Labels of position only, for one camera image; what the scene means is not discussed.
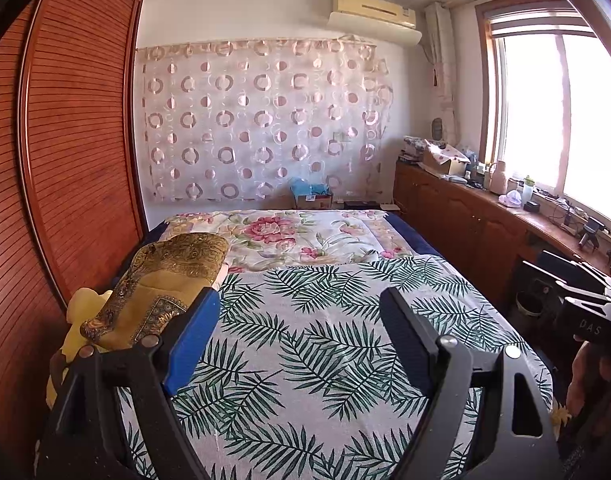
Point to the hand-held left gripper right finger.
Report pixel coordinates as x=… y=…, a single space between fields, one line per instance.
x=408 y=345

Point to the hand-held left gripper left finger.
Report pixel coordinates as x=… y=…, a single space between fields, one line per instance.
x=193 y=345

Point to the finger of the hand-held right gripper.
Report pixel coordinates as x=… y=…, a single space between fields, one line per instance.
x=583 y=292
x=570 y=267

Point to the golden paisley garment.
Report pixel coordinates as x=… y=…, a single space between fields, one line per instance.
x=150 y=290

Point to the person's right hand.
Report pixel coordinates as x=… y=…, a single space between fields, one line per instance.
x=585 y=375

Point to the dark waste bin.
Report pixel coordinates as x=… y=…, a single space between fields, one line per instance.
x=528 y=305

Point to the small black box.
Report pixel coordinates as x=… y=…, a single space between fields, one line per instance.
x=531 y=207

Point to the clear bottle green lid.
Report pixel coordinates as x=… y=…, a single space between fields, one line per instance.
x=528 y=191

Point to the white cap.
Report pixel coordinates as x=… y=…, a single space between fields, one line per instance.
x=511 y=200

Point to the palm leaf bed sheet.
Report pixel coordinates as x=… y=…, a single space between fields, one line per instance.
x=310 y=340

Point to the navy blue blanket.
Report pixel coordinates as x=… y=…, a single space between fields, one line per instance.
x=420 y=245

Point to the wooden sideboard cabinet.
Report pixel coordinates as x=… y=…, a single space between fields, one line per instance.
x=460 y=220

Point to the yellow cloth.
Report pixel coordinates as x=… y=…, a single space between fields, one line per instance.
x=77 y=310

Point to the floral quilt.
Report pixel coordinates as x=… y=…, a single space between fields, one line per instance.
x=270 y=232

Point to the black flat box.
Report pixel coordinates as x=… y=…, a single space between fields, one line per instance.
x=361 y=204

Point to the open cardboard box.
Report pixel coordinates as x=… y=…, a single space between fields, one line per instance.
x=448 y=162

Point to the wooden framed window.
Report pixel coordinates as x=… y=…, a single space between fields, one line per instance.
x=535 y=110

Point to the small cardboard box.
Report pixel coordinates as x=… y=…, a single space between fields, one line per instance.
x=315 y=202

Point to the blue plastic bag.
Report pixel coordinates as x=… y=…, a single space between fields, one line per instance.
x=310 y=186

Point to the dark oval ornament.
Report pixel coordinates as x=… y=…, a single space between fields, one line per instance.
x=437 y=128

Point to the patterned cloth pile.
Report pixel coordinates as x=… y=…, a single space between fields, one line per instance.
x=414 y=149

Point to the circle-patterned sheer curtain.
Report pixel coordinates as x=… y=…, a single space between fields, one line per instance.
x=265 y=120

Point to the wooden louvered wardrobe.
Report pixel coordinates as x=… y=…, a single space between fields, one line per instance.
x=75 y=135

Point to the tied window curtain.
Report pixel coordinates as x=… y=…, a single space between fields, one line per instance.
x=443 y=60

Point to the beige air conditioner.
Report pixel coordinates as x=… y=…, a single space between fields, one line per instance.
x=375 y=7

